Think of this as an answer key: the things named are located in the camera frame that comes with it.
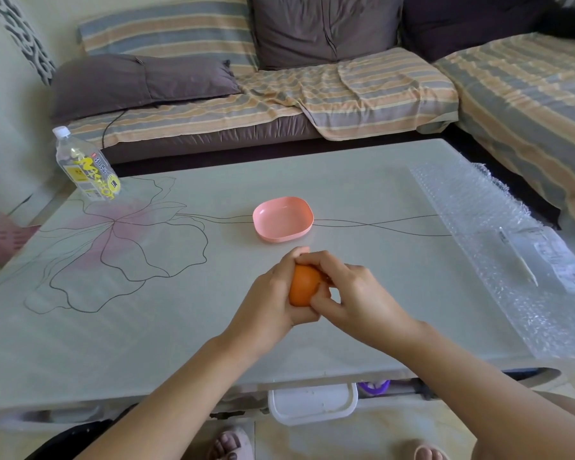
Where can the orange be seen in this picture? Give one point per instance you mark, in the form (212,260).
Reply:
(303,285)

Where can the person's right foot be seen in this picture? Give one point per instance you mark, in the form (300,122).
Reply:
(426,452)

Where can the white carved screen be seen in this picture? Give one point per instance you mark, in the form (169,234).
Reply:
(24,38)

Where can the black plastic bag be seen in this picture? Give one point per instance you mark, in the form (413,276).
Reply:
(57,445)

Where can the person's left foot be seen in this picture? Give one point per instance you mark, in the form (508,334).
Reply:
(230,445)

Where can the person's left forearm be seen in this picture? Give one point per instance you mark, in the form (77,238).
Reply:
(172,407)

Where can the person's right forearm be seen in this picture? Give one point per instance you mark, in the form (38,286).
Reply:
(484,402)

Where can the grey upright cushion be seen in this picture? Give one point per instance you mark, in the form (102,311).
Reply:
(316,28)

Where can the person's right hand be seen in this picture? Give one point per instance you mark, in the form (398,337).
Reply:
(364,306)

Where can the person's left hand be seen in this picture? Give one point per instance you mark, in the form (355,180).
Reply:
(263,311)

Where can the black garment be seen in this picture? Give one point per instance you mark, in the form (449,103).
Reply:
(570,26)

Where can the clear bubble wrap sheet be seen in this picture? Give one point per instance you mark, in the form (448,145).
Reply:
(460,201)

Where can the striped sofa sheet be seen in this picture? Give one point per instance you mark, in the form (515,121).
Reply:
(532,90)
(364,90)

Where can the person's foot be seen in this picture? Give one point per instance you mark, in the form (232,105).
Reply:
(230,445)
(426,452)

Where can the white plastic container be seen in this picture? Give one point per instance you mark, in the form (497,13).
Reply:
(311,404)

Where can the clear bottle yellow label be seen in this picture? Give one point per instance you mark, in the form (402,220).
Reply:
(84,167)

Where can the dark purple cushion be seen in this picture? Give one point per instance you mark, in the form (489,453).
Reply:
(460,23)

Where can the thin white stick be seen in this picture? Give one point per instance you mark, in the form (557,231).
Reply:
(524,265)

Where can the clear plastic bag paper label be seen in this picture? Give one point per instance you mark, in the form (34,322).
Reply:
(556,258)

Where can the pink plastic dish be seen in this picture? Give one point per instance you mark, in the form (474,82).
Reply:
(282,217)

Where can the grey flat pillow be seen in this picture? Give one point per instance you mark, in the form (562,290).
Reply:
(124,81)

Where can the dark brown sofa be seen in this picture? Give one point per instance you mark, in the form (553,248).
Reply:
(211,138)

